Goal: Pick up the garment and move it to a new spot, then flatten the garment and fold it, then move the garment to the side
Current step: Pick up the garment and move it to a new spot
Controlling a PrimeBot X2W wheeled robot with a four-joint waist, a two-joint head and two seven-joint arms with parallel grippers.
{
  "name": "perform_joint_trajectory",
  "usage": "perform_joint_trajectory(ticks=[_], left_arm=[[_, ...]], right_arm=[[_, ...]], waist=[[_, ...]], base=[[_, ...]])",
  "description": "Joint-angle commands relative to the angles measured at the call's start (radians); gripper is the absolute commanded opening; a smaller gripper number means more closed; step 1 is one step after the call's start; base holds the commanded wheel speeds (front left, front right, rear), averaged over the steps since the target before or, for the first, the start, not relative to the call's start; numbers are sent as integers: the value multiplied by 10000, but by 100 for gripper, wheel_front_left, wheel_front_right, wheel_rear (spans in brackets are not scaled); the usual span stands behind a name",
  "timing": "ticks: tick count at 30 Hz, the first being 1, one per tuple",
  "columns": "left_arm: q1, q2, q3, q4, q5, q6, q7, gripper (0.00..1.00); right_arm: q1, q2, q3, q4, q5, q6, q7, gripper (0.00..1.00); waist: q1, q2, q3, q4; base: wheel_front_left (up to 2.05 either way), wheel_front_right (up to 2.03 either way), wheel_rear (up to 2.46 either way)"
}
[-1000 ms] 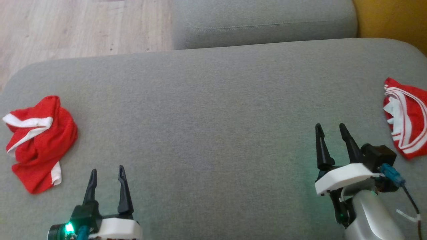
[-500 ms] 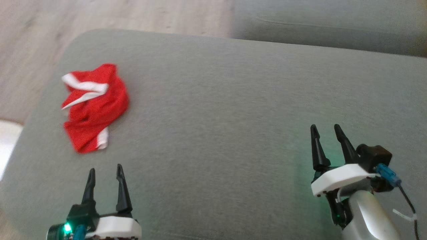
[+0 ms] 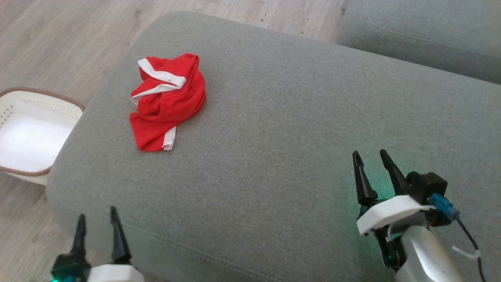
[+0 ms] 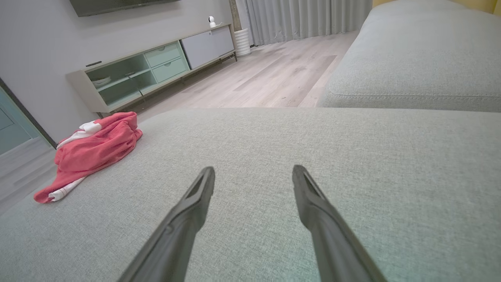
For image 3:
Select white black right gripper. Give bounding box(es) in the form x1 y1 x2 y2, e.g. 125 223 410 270
352 149 436 271

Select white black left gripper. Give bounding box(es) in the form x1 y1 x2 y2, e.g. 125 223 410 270
70 206 145 282

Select red shorts with white trim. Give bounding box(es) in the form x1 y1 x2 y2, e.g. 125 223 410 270
129 53 207 152

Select grey fabric sofa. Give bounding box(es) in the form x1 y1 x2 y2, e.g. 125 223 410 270
46 11 501 282

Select white laundry basket brown rim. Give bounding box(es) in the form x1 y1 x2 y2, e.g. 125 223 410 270
0 87 86 185

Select grey sofa cushion with seam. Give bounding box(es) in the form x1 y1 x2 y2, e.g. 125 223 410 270
337 0 501 85

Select blue right camera cable plug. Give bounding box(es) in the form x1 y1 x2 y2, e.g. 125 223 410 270
429 193 460 221

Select black right camera cable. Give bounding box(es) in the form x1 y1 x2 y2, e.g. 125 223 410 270
455 217 487 282

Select white tie on right cable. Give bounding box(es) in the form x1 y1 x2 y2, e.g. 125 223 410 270
451 245 481 260

